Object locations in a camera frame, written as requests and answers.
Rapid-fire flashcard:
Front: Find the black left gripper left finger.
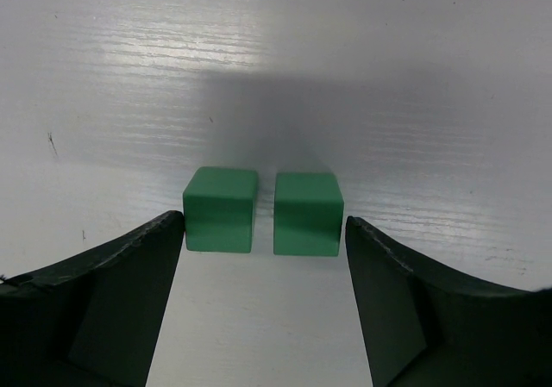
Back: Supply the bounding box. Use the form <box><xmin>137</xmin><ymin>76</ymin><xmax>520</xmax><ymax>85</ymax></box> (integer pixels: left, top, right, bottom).
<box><xmin>1</xmin><ymin>210</ymin><xmax>185</xmax><ymax>386</ymax></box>

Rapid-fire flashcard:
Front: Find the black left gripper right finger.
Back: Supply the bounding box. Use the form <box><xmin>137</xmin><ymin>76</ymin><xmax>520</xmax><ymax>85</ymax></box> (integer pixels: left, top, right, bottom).
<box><xmin>345</xmin><ymin>216</ymin><xmax>551</xmax><ymax>386</ymax></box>

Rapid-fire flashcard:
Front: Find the green wooden cube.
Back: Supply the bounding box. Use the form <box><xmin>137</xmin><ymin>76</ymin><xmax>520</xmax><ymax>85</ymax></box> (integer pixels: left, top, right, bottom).
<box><xmin>273</xmin><ymin>172</ymin><xmax>344</xmax><ymax>257</ymax></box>
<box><xmin>183</xmin><ymin>166</ymin><xmax>259</xmax><ymax>253</ymax></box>

